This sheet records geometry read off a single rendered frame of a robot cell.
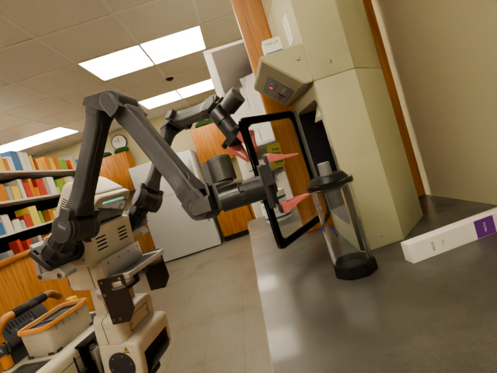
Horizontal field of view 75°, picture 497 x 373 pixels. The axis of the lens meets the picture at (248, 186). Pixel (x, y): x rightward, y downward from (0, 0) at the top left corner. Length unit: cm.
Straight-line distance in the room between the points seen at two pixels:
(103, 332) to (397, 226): 102
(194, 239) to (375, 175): 517
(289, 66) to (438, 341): 66
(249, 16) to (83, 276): 110
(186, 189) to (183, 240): 519
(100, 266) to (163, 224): 473
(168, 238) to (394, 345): 556
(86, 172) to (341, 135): 70
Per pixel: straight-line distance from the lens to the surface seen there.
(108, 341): 133
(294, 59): 89
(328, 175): 75
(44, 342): 151
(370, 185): 91
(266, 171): 71
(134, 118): 90
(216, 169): 74
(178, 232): 593
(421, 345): 57
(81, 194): 102
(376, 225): 93
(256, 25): 131
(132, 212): 145
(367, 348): 58
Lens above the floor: 126
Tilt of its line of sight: 4 degrees down
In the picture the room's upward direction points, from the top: 18 degrees counter-clockwise
